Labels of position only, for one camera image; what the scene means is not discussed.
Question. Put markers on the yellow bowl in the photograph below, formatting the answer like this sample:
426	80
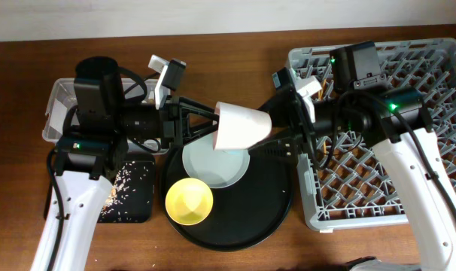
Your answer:
189	201

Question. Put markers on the peanut shell food scraps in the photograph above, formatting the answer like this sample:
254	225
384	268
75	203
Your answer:
119	195

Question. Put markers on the grey round plate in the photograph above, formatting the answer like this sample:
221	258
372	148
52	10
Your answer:
218	169

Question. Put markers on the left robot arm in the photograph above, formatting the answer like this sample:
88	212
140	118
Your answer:
111	113

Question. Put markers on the grey dishwasher rack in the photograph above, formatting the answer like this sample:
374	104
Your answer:
354	191

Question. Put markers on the pink plastic cup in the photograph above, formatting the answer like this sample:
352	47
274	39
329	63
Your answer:
239	127

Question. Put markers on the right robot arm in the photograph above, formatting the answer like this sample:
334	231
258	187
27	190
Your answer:
394	122

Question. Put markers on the round black serving tray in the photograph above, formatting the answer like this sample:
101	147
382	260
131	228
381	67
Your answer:
243	214

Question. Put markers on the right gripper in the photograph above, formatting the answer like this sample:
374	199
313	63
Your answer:
300	128

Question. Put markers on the clear plastic bin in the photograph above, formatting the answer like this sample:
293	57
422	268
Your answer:
62	98

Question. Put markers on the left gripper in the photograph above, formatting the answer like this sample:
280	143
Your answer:
172	120

